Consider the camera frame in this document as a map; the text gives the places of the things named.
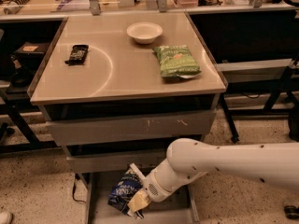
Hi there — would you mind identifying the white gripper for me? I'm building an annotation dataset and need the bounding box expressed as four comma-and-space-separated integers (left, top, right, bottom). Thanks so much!
128, 172, 172, 212

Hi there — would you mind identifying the blue chip bag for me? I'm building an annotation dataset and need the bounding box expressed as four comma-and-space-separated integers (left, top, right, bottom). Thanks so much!
107, 167, 144, 219

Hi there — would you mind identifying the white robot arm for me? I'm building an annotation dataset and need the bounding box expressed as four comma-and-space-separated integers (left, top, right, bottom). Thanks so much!
128, 138, 299, 212

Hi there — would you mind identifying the bottom grey drawer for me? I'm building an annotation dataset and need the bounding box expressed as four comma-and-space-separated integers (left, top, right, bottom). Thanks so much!
86, 170, 200, 224

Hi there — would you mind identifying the grey drawer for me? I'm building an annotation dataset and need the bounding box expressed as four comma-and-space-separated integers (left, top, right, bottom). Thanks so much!
63, 147, 166, 174
86, 170, 200, 224
46, 110, 216, 146

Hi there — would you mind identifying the middle grey drawer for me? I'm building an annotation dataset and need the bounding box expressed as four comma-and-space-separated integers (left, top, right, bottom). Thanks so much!
63, 147, 166, 174

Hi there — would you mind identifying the top grey drawer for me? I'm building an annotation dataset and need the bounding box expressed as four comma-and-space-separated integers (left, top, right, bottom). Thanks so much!
46, 110, 216, 146

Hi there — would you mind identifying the green chip bag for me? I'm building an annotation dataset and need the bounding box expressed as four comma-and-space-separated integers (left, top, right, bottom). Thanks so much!
152, 45, 201, 78

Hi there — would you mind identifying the black table leg with caster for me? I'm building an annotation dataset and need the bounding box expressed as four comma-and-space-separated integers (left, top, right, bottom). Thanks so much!
220, 94, 239, 143

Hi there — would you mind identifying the white shoe tip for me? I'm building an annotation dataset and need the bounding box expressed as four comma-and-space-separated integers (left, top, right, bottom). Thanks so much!
0, 212, 13, 224

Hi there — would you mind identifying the black office chair base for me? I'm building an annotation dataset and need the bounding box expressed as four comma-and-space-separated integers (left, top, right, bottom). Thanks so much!
284, 205, 299, 219

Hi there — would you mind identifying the black snack bar wrapper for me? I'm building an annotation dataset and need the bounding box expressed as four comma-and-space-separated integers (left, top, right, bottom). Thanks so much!
65, 45, 89, 65

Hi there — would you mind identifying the white paper bowl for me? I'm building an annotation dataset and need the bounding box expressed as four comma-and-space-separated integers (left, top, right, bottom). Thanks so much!
127, 22, 163, 45

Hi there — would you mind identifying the black box under bench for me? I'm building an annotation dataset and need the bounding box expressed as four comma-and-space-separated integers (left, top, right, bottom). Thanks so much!
13, 42, 50, 69

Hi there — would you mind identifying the black cable on floor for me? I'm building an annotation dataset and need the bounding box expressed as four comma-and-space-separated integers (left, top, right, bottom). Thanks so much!
71, 173, 88, 205

